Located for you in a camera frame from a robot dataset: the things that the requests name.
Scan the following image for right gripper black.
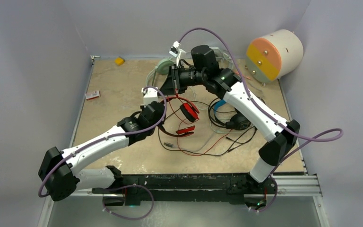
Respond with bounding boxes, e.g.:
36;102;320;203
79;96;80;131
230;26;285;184
158;64;207;97

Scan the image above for red headphones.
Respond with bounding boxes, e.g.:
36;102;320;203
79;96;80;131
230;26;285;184
158;96;200;138

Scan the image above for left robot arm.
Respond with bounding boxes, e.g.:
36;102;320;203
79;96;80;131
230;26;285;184
37;101;167;201

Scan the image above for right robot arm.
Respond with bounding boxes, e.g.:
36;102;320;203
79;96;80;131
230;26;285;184
160;45;300;192

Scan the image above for mint green headphones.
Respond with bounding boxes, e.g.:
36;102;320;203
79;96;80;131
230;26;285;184
145;58;175;88

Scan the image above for white grey headphones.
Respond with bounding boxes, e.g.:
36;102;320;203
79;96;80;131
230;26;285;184
210;46;234;70

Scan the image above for black blue headphones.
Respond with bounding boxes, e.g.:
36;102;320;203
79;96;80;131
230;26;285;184
208;97;254;131

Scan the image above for yellow small block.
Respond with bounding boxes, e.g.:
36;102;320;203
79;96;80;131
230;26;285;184
114;57;125;66

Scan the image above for red white small card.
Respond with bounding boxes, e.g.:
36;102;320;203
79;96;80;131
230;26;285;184
85;90;101;100

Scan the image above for orange pen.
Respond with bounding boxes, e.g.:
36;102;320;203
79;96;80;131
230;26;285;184
239;74;252;80

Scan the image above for round pastel drawer cabinet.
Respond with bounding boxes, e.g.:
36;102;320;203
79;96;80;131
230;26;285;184
245;29;304;84

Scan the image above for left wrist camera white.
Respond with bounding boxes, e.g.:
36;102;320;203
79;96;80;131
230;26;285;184
141;87;159;106

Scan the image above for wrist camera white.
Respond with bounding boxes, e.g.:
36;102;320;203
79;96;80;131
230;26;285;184
169;41;186;67
141;87;159;106

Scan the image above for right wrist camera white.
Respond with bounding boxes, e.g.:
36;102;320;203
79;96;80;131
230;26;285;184
169;41;186;67

